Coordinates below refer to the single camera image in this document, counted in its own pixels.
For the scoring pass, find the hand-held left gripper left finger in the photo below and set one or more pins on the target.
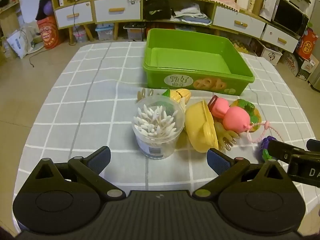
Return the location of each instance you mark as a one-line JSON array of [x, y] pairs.
[[100, 158]]

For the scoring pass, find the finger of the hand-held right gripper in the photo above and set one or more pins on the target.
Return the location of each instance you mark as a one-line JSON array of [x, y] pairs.
[[314, 145], [280, 148]]

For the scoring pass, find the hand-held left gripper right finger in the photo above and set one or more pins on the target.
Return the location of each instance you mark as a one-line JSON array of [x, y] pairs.
[[220, 160]]

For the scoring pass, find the purple toy grapes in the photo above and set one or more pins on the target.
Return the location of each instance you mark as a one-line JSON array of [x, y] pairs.
[[266, 143]]

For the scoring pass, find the amber translucent hand toy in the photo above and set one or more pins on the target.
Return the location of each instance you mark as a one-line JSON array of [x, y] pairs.
[[223, 135], [143, 95]]

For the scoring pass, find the yellow toy bowl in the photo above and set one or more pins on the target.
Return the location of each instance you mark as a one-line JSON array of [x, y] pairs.
[[197, 125]]

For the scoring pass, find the pink pig toy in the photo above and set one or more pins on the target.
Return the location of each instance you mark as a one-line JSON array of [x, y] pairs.
[[235, 120]]

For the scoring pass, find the clear cotton swab jar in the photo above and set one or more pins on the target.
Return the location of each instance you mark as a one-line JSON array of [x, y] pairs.
[[160, 142]]

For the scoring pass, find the toy corn cob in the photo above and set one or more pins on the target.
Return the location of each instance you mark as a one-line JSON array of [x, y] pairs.
[[180, 94]]

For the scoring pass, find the green plastic storage box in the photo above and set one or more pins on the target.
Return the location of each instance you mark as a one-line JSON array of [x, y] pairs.
[[190, 57]]

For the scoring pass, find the brown cardboard box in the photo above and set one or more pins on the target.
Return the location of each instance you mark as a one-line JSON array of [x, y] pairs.
[[306, 67]]

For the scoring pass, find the round printed tin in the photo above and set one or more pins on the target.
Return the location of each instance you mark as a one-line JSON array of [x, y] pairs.
[[291, 62]]

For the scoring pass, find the white printed crate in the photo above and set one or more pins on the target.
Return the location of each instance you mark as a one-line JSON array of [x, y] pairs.
[[271, 55]]

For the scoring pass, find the red printed gift box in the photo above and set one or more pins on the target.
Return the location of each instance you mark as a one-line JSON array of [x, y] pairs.
[[307, 45]]

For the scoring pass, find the egg carton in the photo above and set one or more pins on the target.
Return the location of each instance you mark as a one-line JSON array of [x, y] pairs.
[[241, 45]]

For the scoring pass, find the narrow white cabinet drawer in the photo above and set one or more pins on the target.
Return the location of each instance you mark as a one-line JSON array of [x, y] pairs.
[[82, 12], [272, 33]]

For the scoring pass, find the clear storage bin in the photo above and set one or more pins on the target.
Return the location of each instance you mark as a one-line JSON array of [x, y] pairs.
[[80, 36]]

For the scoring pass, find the clear bin blue lid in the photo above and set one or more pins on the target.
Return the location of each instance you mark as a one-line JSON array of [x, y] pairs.
[[105, 33]]

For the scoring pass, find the clear bin dark lid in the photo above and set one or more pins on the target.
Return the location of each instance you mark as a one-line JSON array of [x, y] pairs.
[[135, 33]]

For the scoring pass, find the black microwave oven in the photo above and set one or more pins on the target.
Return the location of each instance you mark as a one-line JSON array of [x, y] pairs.
[[287, 17]]

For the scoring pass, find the red printed gift bag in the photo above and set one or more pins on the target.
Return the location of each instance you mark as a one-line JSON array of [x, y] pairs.
[[48, 33]]

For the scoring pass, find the white plastic bag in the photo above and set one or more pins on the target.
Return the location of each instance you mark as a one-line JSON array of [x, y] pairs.
[[16, 43]]

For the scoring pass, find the wide white cabinet drawer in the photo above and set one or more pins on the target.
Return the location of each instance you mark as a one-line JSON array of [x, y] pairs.
[[105, 15], [225, 17]]

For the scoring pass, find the brown cardboard tube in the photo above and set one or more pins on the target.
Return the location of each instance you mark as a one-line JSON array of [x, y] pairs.
[[260, 2]]

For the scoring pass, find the pile of papers and cloth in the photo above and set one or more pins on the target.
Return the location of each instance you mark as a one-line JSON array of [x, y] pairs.
[[190, 12]]

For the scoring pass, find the purple plush toy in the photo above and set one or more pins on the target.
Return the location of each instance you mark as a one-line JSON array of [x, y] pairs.
[[48, 8]]

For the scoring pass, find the black bag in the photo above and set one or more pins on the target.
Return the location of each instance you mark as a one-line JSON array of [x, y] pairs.
[[157, 10]]

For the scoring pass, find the wooden side shelf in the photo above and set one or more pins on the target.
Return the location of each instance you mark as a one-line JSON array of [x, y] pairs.
[[8, 20]]

